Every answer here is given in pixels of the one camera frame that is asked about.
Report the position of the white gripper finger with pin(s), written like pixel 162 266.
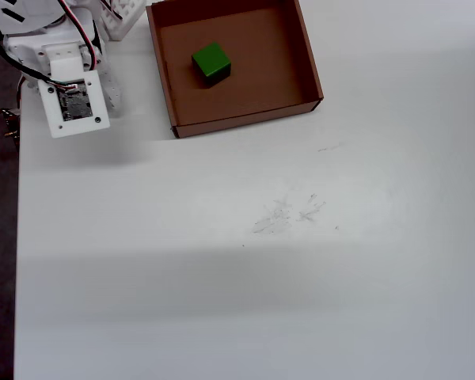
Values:
pixel 115 93

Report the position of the green cube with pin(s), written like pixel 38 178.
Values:
pixel 211 61

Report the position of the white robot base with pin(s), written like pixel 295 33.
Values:
pixel 122 17

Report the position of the brown cardboard box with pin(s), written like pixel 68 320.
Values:
pixel 261 79

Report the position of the dark table clamp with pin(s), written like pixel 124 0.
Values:
pixel 10 122

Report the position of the white camera mount with circuit board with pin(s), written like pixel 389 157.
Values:
pixel 77 115

